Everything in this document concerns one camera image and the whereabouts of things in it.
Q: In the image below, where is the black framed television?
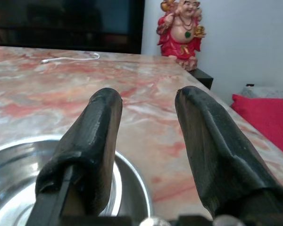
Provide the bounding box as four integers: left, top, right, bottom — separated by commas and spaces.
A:
0, 0, 145, 55

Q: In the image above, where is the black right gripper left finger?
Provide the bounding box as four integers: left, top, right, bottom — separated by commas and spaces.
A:
25, 87, 123, 226

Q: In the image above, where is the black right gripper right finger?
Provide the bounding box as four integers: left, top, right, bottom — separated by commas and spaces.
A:
174, 86, 283, 226

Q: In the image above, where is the red pillow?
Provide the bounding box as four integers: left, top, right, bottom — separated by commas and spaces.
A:
230, 93, 283, 160

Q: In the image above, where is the steel plate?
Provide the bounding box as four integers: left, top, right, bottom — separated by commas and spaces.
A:
0, 134, 153, 226

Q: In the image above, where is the grey patterned cushion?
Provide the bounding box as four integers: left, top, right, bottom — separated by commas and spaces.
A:
240, 85, 283, 99

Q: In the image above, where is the white cable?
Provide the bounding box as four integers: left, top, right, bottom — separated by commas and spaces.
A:
40, 51, 100, 64

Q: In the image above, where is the red laughing Buddha statue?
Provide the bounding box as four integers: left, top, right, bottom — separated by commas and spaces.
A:
156, 0, 208, 71

